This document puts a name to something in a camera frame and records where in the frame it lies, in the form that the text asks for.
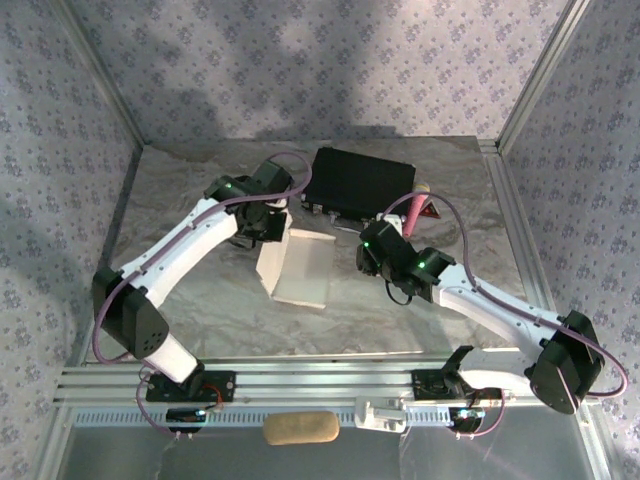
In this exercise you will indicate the white paper box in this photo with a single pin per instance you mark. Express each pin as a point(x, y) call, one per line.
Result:
point(305, 270)

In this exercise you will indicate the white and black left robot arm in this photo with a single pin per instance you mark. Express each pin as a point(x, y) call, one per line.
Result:
point(170, 255)

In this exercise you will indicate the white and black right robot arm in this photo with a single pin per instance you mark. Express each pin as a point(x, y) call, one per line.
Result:
point(490, 305)

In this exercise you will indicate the pink toy microphone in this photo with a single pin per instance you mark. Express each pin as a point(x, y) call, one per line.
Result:
point(415, 220)

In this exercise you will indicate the black red triangle token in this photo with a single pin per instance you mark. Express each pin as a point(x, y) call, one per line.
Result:
point(434, 214)

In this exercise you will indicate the black carrying case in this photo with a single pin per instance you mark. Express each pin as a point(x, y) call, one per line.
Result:
point(360, 182)

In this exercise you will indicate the white plastic clamp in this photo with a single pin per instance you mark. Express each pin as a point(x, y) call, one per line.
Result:
point(380, 415)

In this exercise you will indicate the tan oblong sponge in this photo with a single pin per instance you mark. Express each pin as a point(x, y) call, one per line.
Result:
point(300, 427)

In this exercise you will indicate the small black circuit board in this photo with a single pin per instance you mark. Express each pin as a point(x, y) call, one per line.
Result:
point(467, 417)
point(182, 416)

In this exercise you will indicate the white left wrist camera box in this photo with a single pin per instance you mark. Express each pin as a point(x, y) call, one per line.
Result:
point(280, 202)

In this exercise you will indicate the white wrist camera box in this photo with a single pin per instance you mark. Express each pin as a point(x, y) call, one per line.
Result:
point(280, 202)
point(392, 220)

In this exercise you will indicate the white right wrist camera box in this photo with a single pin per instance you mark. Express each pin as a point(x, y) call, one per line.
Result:
point(392, 220)

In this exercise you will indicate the aluminium front frame rail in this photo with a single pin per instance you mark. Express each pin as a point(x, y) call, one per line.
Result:
point(320, 385)

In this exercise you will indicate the aluminium right side rail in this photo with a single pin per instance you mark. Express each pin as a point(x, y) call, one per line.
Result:
point(517, 225)

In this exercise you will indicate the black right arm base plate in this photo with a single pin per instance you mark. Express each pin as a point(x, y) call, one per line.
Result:
point(425, 387)

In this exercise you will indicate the aluminium left side rail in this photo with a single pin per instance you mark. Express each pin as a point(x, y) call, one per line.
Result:
point(117, 225)

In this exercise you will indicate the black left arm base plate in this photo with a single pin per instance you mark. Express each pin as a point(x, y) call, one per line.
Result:
point(225, 385)

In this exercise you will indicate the aluminium left corner post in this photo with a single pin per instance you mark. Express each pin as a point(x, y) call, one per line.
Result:
point(100, 70)

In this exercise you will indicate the aluminium corner post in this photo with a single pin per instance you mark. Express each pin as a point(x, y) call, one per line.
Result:
point(100, 70)
point(542, 75)

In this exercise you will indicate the aluminium right corner post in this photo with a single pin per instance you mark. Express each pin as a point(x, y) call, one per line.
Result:
point(542, 75)

